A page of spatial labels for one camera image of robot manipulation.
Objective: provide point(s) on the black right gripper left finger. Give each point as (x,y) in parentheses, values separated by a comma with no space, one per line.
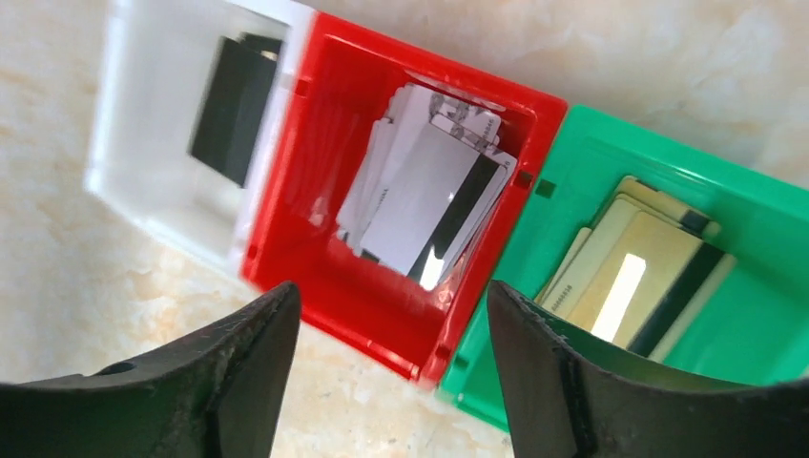
(215,392)

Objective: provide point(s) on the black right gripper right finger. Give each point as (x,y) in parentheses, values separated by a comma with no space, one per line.
(570,394)

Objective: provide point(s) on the gold VIP card stack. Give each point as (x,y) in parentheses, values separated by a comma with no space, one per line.
(638,276)

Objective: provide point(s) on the silver VIP card stack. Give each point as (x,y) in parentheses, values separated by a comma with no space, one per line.
(432,170)

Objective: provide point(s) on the black VIP card stack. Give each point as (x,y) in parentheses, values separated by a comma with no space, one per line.
(233,106)

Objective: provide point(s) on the green plastic bin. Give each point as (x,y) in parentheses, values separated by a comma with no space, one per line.
(754,329)

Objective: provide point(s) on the white plastic bin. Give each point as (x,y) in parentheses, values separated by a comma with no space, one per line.
(155,70)

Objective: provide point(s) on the red plastic bin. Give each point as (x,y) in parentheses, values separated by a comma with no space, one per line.
(340,87)

